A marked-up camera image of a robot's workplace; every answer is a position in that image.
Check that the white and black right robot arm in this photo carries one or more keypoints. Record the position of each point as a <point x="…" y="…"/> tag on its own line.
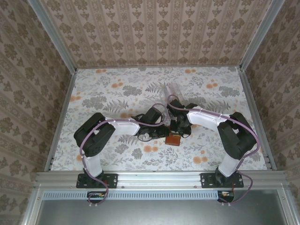
<point x="206" y="119"/>

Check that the aluminium frame cross rail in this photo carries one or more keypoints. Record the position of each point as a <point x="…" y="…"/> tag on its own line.
<point x="159" y="179"/>

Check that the brown leather card holder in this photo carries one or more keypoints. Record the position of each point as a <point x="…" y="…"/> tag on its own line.
<point x="173" y="141"/>

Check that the aluminium side rail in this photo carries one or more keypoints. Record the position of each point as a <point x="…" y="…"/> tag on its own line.
<point x="61" y="117"/>
<point x="257" y="117"/>

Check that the clear plastic card box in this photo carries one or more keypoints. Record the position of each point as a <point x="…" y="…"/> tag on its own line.
<point x="171" y="90"/>

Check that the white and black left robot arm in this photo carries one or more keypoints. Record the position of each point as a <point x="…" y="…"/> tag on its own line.
<point x="126" y="127"/>

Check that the grey metal panel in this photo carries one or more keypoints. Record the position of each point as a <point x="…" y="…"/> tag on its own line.
<point x="159" y="213"/>

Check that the aluminium frame post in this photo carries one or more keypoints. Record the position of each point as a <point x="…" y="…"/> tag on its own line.
<point x="54" y="35"/>
<point x="260" y="35"/>

